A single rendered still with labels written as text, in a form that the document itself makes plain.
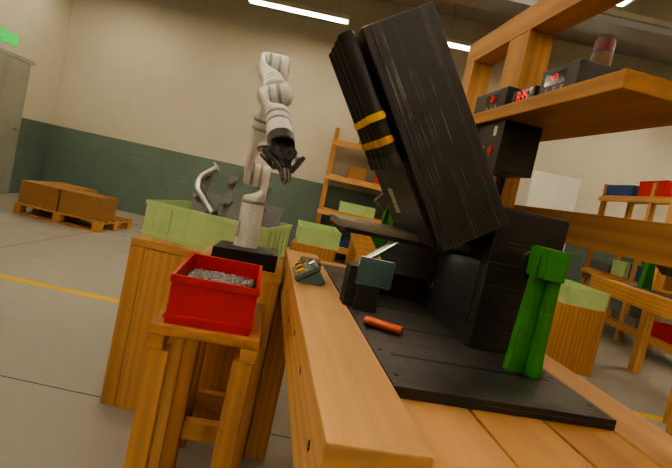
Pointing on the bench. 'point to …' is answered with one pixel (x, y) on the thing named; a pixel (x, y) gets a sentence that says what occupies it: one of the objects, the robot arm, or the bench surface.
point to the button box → (309, 275)
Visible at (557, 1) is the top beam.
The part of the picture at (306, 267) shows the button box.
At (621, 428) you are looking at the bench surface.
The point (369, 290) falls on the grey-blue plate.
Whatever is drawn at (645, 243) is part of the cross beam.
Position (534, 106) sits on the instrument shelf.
